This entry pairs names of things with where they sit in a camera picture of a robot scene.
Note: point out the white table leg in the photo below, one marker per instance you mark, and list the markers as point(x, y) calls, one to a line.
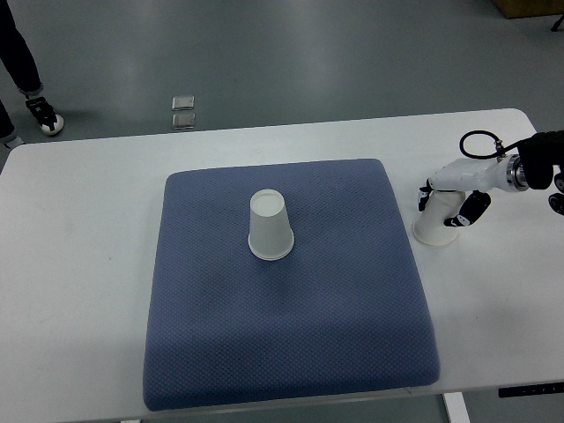
point(456, 408)

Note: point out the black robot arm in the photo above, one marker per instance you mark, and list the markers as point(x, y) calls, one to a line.
point(541, 157)

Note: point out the black table control panel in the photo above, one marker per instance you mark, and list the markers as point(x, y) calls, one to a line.
point(531, 390)

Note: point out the metal floor plate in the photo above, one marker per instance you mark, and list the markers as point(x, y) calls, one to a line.
point(183, 102)
point(183, 121)

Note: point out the brown cardboard box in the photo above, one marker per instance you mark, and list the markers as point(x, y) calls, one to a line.
point(516, 9)

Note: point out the blue fabric cushion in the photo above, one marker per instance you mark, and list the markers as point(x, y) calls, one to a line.
point(343, 312)

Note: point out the black tripod leg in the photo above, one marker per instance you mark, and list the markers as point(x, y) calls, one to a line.
point(557, 24)

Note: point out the black white sneaker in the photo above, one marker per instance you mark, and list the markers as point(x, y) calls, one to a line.
point(49, 121)

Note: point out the white paper cup on cushion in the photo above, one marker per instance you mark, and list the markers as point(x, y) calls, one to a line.
point(270, 234)

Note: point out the upper metal floor plate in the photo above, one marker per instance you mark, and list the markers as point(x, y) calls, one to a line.
point(183, 102)

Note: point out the white paper cup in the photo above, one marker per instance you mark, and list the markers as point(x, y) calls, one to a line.
point(270, 234)
point(429, 227)

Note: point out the lower metal floor plate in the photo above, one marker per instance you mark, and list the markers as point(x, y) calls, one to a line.
point(183, 121)

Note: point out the person's dark trouser leg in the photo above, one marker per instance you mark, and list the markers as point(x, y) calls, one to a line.
point(17, 57)

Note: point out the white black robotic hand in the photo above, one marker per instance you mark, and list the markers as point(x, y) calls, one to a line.
point(475, 176)

